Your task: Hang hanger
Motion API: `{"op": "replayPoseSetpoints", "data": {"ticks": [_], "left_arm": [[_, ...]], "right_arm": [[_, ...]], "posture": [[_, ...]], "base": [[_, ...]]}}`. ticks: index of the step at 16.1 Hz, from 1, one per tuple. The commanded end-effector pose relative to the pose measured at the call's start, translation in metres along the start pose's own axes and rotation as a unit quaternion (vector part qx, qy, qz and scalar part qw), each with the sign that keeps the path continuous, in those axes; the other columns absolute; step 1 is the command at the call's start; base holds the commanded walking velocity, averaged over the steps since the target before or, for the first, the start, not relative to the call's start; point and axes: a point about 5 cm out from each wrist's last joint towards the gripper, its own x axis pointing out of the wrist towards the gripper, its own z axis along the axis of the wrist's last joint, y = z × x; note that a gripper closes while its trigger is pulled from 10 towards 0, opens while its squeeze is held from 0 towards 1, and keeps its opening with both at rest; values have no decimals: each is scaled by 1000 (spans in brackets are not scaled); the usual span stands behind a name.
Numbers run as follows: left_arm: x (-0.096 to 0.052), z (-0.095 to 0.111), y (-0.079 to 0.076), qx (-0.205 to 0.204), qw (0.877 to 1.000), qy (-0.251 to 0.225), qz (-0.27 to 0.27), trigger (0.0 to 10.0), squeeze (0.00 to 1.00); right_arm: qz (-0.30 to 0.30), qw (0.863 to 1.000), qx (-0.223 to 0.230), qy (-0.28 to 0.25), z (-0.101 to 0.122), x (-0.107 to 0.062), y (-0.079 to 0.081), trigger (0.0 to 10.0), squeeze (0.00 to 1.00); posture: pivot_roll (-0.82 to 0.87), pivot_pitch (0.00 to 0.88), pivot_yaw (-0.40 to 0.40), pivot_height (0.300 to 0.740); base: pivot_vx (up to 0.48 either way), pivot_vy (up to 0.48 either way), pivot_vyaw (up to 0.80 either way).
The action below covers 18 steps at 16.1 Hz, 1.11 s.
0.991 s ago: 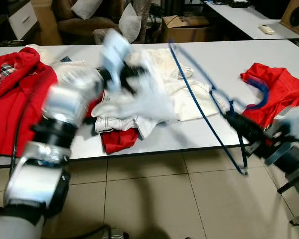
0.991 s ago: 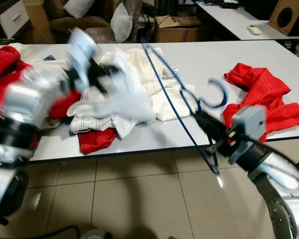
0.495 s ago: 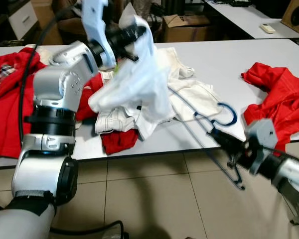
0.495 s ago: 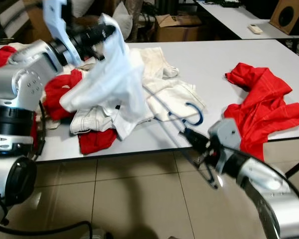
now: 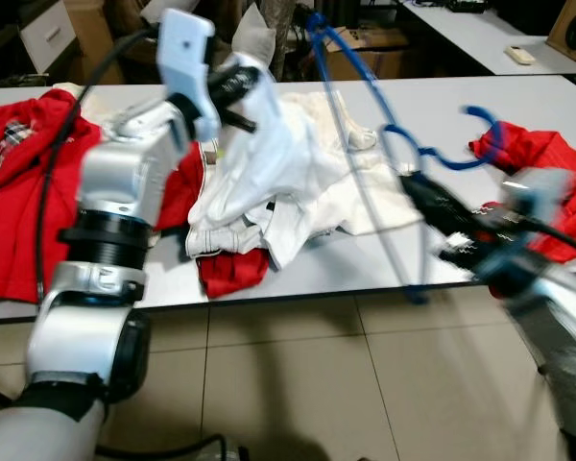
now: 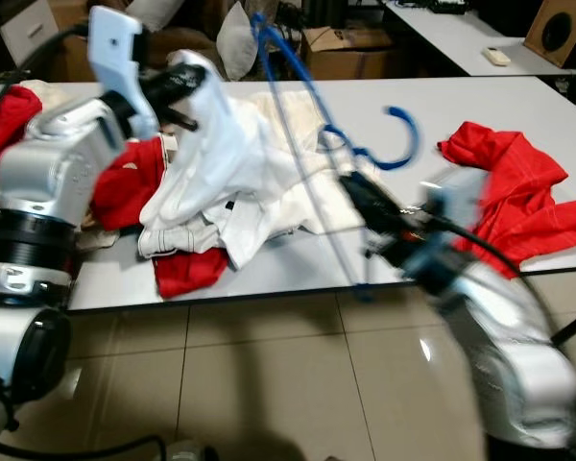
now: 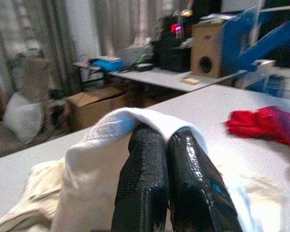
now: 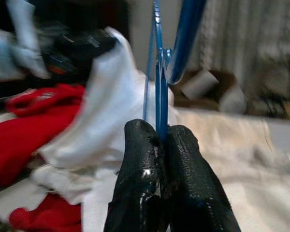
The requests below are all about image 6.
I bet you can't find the wooden speaker box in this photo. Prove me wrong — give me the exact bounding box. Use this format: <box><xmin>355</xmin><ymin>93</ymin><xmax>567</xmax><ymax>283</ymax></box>
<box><xmin>523</xmin><ymin>0</ymin><xmax>576</xmax><ymax>70</ymax></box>

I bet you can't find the brown cardboard box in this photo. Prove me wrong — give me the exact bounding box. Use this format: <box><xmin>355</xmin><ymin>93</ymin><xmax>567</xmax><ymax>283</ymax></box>
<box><xmin>302</xmin><ymin>27</ymin><xmax>396</xmax><ymax>82</ymax></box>

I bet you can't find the small beige flat box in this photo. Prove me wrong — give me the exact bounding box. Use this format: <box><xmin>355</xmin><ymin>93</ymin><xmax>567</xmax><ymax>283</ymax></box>
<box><xmin>482</xmin><ymin>45</ymin><xmax>516</xmax><ymax>68</ymax></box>

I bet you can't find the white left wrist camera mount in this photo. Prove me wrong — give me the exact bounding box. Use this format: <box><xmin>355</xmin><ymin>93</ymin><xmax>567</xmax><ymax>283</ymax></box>
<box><xmin>86</xmin><ymin>5</ymin><xmax>161</xmax><ymax>143</ymax></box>

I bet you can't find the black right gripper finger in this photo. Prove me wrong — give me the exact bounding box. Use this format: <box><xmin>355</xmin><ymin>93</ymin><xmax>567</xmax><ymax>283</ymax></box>
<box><xmin>348</xmin><ymin>171</ymin><xmax>414</xmax><ymax>231</ymax></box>
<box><xmin>339</xmin><ymin>177</ymin><xmax>402</xmax><ymax>246</ymax></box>

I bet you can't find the cream garment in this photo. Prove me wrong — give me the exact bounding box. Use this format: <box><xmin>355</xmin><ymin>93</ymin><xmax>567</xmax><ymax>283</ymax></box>
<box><xmin>134</xmin><ymin>91</ymin><xmax>358</xmax><ymax>272</ymax></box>

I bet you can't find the grey side table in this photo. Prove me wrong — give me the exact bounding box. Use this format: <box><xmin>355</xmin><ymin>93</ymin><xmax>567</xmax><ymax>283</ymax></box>
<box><xmin>379</xmin><ymin>0</ymin><xmax>576</xmax><ymax>80</ymax></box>

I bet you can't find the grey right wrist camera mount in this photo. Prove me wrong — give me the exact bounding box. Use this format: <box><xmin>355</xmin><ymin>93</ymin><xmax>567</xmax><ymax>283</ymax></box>
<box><xmin>415</xmin><ymin>165</ymin><xmax>495</xmax><ymax>301</ymax></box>

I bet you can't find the white pillow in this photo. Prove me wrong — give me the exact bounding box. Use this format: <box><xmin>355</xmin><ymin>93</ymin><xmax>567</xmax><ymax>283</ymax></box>
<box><xmin>216</xmin><ymin>3</ymin><xmax>262</xmax><ymax>83</ymax></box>

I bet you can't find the blue clothes hanger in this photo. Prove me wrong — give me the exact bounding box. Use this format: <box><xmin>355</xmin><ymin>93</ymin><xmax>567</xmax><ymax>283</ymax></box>
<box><xmin>250</xmin><ymin>10</ymin><xmax>423</xmax><ymax>306</ymax></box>

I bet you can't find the black table leg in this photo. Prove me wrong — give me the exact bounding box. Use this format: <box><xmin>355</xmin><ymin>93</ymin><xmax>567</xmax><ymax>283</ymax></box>
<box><xmin>549</xmin><ymin>303</ymin><xmax>576</xmax><ymax>352</ymax></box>

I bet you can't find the cardboard box with white label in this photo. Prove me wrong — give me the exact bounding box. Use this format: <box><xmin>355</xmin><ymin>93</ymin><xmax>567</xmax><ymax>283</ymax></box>
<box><xmin>27</xmin><ymin>0</ymin><xmax>102</xmax><ymax>85</ymax></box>

